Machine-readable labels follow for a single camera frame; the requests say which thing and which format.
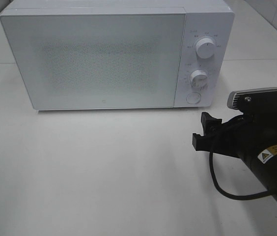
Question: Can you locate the upper white round knob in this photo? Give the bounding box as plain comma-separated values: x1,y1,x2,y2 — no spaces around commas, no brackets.
195,37,216,59

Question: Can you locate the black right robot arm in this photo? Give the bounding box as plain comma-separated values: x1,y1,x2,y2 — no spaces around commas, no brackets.
192,112,277,201

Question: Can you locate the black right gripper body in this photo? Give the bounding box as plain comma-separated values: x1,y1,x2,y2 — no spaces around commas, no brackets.
212,115,277,160

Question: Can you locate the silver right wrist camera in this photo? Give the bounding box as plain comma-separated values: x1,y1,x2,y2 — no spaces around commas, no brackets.
227,87,277,115

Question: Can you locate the white microwave door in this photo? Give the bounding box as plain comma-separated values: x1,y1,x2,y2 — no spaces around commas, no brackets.
1,14,185,110

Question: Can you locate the lower white timer knob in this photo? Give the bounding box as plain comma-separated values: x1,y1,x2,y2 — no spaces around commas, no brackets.
190,70,208,87

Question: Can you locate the round door release button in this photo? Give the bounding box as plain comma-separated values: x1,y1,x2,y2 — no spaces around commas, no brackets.
186,92,201,104

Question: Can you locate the white microwave oven body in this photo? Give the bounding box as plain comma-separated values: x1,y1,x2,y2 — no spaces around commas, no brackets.
0,0,235,109

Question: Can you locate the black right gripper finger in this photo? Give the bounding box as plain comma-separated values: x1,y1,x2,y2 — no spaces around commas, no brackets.
192,133,215,151
200,112,222,134

